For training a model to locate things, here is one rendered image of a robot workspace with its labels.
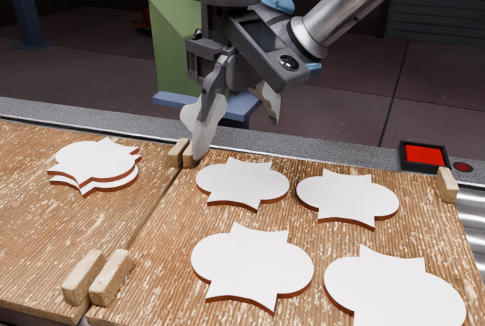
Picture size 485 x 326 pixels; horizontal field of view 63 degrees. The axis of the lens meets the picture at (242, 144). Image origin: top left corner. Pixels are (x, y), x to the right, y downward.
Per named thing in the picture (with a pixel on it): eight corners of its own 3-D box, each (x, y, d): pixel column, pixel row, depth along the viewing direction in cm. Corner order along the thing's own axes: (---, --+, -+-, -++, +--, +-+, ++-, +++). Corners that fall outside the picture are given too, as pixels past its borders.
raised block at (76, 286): (94, 262, 47) (90, 245, 45) (109, 265, 46) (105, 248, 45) (63, 304, 42) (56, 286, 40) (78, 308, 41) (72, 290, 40)
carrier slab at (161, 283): (196, 153, 71) (196, 146, 70) (442, 185, 63) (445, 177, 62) (87, 324, 41) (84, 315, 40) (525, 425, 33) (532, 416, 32)
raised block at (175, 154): (182, 149, 69) (180, 135, 68) (191, 151, 69) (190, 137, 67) (167, 167, 64) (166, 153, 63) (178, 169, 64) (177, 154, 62)
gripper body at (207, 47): (228, 70, 57) (227, -19, 51) (271, 86, 52) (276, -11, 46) (185, 83, 53) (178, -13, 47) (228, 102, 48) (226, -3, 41)
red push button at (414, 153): (403, 151, 73) (404, 143, 72) (438, 155, 71) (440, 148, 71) (405, 168, 68) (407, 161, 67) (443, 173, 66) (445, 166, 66)
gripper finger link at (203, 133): (175, 146, 54) (204, 85, 53) (203, 164, 50) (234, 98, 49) (158, 141, 51) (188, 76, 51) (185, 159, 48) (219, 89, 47)
